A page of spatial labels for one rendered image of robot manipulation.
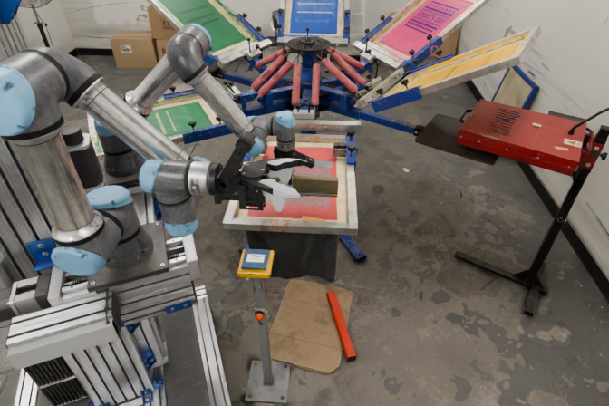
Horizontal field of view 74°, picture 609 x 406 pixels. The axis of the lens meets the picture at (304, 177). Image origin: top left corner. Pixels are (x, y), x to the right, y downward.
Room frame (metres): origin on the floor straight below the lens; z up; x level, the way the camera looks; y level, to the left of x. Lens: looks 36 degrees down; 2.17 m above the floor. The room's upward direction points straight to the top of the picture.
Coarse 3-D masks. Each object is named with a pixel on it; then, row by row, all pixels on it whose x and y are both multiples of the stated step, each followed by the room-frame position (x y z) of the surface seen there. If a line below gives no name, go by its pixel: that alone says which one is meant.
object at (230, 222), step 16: (352, 176) 1.62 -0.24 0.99; (352, 192) 1.49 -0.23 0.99; (352, 208) 1.37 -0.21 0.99; (224, 224) 1.28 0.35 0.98; (240, 224) 1.27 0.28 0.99; (256, 224) 1.27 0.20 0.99; (272, 224) 1.27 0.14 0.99; (288, 224) 1.27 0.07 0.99; (304, 224) 1.27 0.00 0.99; (320, 224) 1.27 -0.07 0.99; (336, 224) 1.27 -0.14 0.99; (352, 224) 1.27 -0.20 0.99
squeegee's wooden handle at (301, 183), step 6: (276, 180) 1.39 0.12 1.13; (294, 180) 1.39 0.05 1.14; (300, 180) 1.39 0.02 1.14; (306, 180) 1.38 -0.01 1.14; (312, 180) 1.38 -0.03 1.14; (318, 180) 1.38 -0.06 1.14; (324, 180) 1.38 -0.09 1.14; (330, 180) 1.38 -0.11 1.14; (336, 180) 1.38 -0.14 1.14; (294, 186) 1.39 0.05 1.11; (300, 186) 1.39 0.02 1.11; (306, 186) 1.38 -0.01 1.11; (312, 186) 1.38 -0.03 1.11; (318, 186) 1.38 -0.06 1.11; (324, 186) 1.38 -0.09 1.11; (330, 186) 1.38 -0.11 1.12; (336, 186) 1.38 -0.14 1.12; (336, 192) 1.38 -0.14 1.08
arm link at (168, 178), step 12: (144, 168) 0.69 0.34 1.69; (156, 168) 0.69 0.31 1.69; (168, 168) 0.69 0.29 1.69; (180, 168) 0.69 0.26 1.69; (144, 180) 0.68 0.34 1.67; (156, 180) 0.67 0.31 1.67; (168, 180) 0.67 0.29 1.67; (180, 180) 0.67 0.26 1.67; (156, 192) 0.68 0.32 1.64; (168, 192) 0.67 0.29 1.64; (180, 192) 0.67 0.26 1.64
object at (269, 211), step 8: (272, 152) 1.90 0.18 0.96; (296, 168) 1.75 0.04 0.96; (288, 200) 1.47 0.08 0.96; (264, 208) 1.41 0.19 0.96; (272, 208) 1.41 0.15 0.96; (288, 208) 1.41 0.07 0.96; (256, 216) 1.36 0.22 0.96; (264, 216) 1.36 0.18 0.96; (272, 216) 1.36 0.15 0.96; (280, 216) 1.36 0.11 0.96; (288, 216) 1.36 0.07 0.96
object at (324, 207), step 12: (312, 156) 1.86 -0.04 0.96; (324, 156) 1.86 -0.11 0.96; (300, 168) 1.75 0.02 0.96; (300, 204) 1.45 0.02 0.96; (312, 204) 1.45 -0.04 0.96; (324, 204) 1.45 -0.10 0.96; (336, 204) 1.45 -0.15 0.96; (300, 216) 1.36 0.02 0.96; (312, 216) 1.36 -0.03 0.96; (324, 216) 1.36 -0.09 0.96; (336, 216) 1.36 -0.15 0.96
